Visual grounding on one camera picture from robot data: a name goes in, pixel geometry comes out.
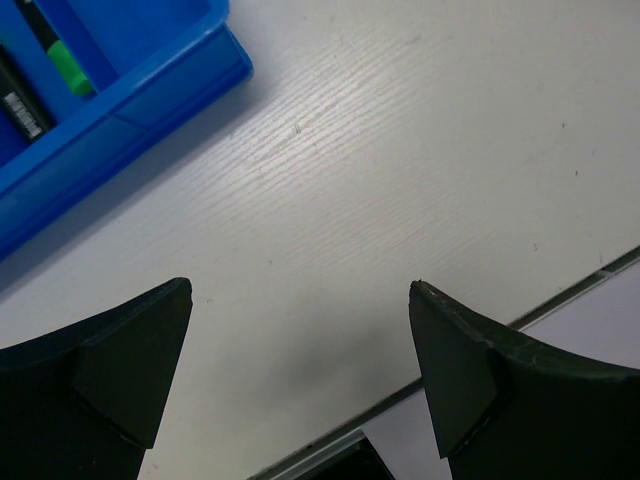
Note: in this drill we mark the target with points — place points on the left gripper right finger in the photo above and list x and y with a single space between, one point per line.
504 405

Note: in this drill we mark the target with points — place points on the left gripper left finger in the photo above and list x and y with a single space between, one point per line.
86 401

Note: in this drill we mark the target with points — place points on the yellow cap black highlighter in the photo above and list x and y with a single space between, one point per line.
21 103

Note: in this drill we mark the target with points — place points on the green cap black highlighter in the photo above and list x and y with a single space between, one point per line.
56 50

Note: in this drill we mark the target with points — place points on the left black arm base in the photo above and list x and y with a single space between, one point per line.
347 458

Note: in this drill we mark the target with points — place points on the blue compartment tray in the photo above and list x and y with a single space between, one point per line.
153 66

